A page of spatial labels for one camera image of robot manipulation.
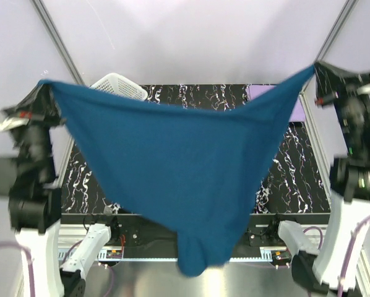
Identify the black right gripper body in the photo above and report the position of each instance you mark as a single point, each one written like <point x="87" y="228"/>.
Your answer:
<point x="346" y="88"/>

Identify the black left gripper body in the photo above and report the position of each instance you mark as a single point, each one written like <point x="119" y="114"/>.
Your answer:
<point x="41" y="117"/>

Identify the blue t shirt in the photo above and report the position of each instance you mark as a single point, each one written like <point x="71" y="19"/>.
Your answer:
<point x="194" y="171"/>

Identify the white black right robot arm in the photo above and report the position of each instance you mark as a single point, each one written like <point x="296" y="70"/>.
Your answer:
<point x="332" y="267"/>

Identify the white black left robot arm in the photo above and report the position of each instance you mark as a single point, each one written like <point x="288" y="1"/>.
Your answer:
<point x="28" y="181"/>

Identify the white plastic mesh basket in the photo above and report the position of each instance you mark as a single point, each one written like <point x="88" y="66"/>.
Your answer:
<point x="121" y="86"/>

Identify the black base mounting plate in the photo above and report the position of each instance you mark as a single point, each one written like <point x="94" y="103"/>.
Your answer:
<point x="130" y="223"/>

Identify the left aluminium frame post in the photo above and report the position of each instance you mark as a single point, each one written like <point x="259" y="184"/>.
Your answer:
<point x="55" y="36"/>

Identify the aluminium frame post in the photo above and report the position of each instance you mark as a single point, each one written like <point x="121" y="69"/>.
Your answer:
<point x="55" y="36"/>
<point x="336" y="28"/>

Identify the right aluminium frame post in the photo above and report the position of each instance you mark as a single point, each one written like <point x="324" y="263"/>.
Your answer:
<point x="336" y="28"/>

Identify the aluminium front rail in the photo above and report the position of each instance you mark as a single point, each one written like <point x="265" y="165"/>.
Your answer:
<point x="70" y="235"/>

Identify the white slotted cable duct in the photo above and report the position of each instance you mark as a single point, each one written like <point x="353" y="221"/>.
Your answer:
<point x="110" y="255"/>

